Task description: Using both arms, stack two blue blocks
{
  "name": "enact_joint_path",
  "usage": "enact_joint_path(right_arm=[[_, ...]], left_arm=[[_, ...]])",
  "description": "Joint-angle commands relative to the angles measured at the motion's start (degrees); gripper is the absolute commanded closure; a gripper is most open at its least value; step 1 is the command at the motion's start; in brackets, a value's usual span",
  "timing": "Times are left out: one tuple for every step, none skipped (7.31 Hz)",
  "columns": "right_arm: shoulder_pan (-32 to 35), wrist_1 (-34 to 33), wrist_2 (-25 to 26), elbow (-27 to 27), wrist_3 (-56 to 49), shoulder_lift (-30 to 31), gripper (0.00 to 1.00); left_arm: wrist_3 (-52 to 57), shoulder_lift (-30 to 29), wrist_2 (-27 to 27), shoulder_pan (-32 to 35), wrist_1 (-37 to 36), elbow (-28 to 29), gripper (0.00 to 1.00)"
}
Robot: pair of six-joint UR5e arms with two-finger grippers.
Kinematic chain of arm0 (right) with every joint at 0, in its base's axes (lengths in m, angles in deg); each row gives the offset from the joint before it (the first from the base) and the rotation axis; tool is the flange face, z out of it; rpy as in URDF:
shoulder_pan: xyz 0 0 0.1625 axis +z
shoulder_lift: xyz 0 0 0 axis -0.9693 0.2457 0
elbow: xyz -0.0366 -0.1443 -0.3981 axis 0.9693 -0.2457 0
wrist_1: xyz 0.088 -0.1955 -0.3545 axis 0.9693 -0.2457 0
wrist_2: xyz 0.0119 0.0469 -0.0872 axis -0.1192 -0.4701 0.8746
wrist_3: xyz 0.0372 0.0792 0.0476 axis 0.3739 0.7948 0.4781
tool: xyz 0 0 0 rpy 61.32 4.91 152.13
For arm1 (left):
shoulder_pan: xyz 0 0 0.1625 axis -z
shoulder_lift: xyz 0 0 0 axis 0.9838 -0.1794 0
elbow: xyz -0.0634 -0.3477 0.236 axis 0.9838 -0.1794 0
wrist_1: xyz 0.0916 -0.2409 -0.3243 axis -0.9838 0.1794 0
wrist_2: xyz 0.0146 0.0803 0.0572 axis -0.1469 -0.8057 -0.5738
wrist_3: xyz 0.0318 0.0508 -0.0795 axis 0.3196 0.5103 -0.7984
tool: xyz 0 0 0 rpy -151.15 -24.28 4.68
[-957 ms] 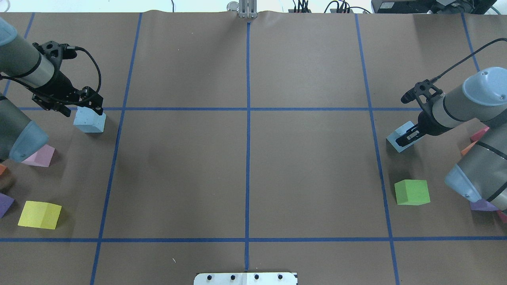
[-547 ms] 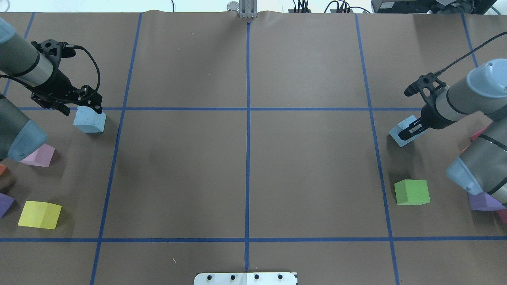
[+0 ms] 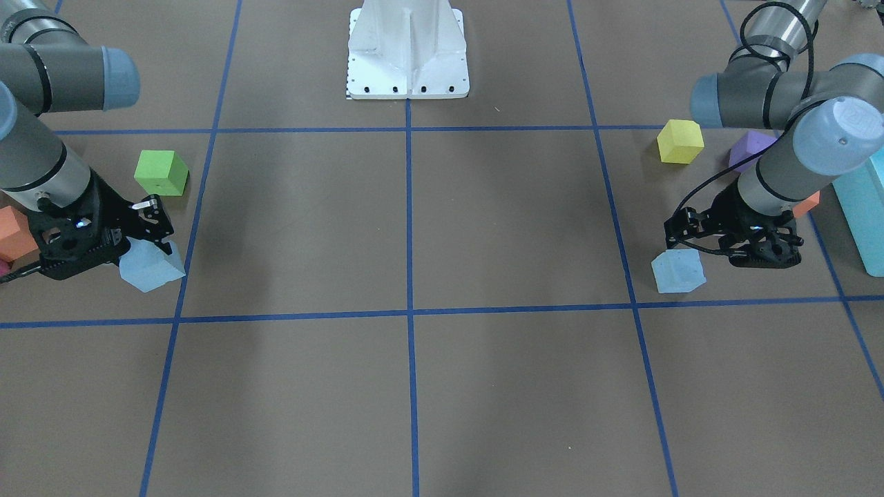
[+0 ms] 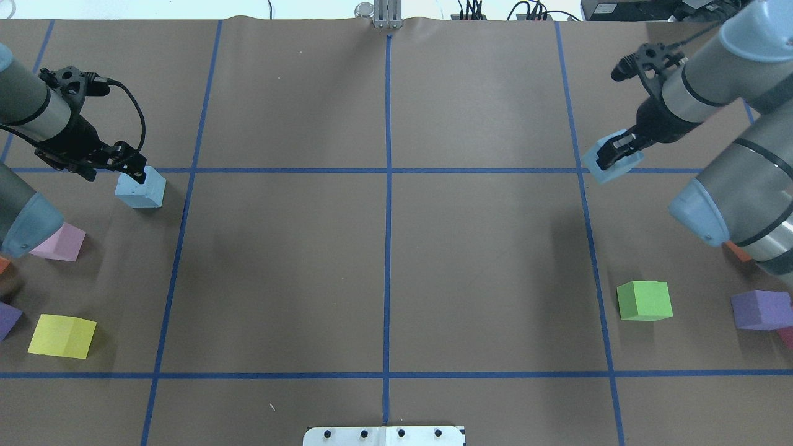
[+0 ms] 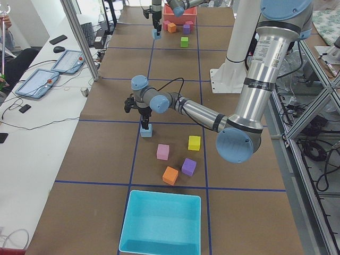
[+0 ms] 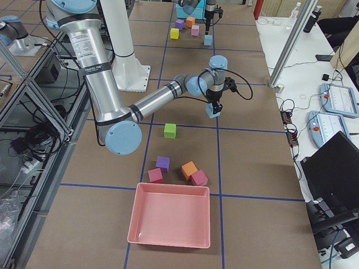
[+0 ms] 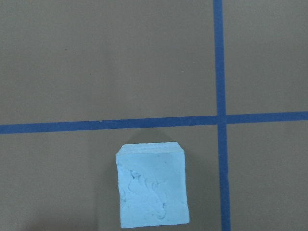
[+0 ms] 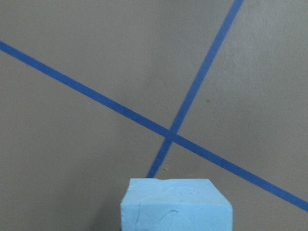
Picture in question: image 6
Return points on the black laptop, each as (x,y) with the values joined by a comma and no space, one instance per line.
(333,171)

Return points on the orange foam block near bin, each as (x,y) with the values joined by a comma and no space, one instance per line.
(190,22)

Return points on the white power strip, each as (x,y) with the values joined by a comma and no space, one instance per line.
(28,166)

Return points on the orange foam block near tray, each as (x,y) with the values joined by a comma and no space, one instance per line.
(188,170)

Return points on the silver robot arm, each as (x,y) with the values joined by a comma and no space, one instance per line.
(100,36)
(193,5)

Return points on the upper teach pendant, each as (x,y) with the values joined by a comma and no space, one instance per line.
(339,99)

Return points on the black water bottle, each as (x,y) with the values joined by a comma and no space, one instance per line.
(313,18)

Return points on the green foam block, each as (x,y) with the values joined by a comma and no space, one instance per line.
(170,130)

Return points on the aluminium frame post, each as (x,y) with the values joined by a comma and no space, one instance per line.
(296,30)

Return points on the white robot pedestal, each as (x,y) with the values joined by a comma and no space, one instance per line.
(129,73)

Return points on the magenta foam block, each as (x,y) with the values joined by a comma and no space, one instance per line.
(199,178)

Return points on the clear plastic bottle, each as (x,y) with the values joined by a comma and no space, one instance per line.
(294,12)

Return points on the teach pendant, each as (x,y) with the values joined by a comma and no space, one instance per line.
(339,99)
(323,126)

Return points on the yellow foam block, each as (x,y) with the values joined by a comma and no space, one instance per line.
(174,33)

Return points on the purple foam block near tray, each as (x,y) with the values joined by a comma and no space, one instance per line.
(163,164)

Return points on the red foam block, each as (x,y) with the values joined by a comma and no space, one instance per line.
(155,175)

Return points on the purple foam block near bin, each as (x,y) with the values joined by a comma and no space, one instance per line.
(179,24)

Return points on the lower teach pendant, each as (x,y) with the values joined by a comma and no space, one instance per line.
(323,126)

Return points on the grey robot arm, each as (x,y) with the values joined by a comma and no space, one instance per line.
(12,28)

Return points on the black smartphone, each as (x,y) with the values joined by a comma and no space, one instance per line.
(323,57)

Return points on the lilac foam block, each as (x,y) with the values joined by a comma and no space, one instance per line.
(195,29)

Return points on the pink plastic tray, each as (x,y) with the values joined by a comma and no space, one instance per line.
(171,215)

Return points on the light blue foam block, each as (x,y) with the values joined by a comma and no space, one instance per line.
(208,40)
(210,111)

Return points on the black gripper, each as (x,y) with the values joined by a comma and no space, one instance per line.
(215,97)
(209,11)

